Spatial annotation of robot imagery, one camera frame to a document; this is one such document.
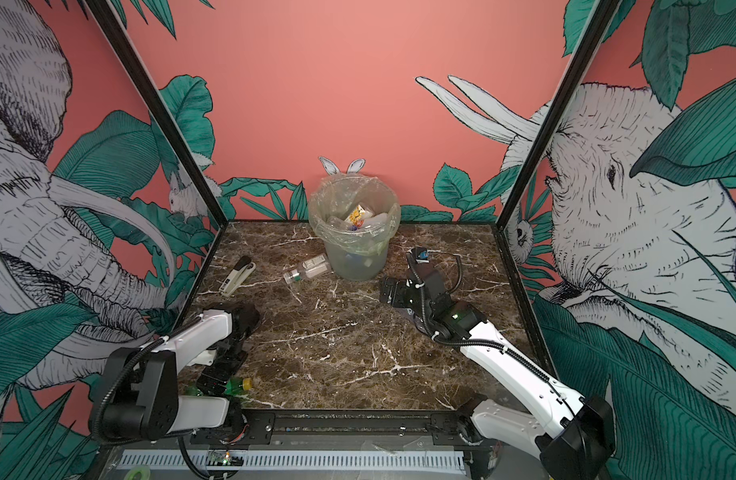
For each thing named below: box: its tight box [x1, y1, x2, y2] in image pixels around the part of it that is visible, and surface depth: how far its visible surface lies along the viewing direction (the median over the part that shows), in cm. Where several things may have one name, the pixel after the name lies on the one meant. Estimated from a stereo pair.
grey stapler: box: [218, 256, 256, 298], surface depth 103 cm
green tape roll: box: [124, 467, 151, 480], surface depth 69 cm
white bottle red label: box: [356, 204, 374, 227], surface depth 100 cm
